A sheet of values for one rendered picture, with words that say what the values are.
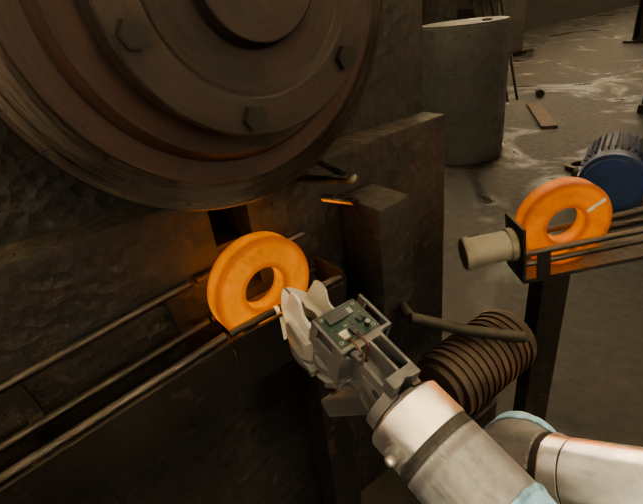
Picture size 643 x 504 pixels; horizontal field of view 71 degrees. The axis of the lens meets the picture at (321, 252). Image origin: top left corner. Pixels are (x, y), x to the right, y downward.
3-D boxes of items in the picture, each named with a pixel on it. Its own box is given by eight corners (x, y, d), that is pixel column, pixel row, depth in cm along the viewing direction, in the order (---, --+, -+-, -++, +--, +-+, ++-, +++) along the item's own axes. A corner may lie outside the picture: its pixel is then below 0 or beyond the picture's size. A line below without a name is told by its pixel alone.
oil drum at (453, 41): (402, 157, 343) (399, 27, 301) (453, 137, 372) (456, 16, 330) (468, 171, 300) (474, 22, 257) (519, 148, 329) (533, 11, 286)
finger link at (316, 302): (305, 255, 58) (352, 300, 53) (303, 286, 62) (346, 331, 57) (285, 264, 56) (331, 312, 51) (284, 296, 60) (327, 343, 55)
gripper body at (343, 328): (358, 288, 52) (436, 362, 45) (349, 333, 58) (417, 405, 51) (304, 317, 48) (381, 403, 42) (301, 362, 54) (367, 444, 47)
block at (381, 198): (347, 308, 88) (334, 193, 76) (377, 291, 92) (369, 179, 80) (386, 333, 80) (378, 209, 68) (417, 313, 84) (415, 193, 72)
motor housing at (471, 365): (413, 521, 106) (408, 345, 80) (472, 465, 116) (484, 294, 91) (459, 567, 96) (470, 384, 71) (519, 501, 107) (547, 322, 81)
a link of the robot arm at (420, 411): (450, 437, 50) (387, 493, 45) (418, 404, 52) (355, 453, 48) (476, 396, 43) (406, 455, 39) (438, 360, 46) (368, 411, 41)
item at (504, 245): (459, 260, 84) (456, 232, 81) (507, 250, 84) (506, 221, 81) (469, 277, 79) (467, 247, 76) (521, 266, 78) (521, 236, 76)
